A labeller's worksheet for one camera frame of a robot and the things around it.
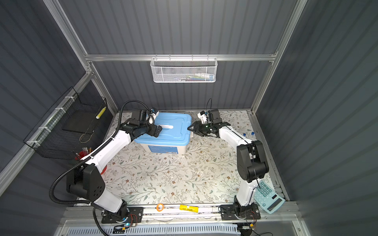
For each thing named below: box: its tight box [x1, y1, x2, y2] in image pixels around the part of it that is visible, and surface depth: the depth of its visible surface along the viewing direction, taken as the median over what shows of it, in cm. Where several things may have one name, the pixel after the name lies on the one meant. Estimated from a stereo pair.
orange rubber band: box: [156, 203, 165, 212], surface depth 78 cm
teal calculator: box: [253, 179, 285, 215], surface depth 77 cm
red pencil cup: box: [74, 147, 94, 161], surface depth 82 cm
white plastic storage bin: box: [139, 143, 188, 155], surface depth 91 cm
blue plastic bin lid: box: [134, 112, 192, 146], surface depth 87 cm
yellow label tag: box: [179, 204, 199, 213], surface depth 76 cm
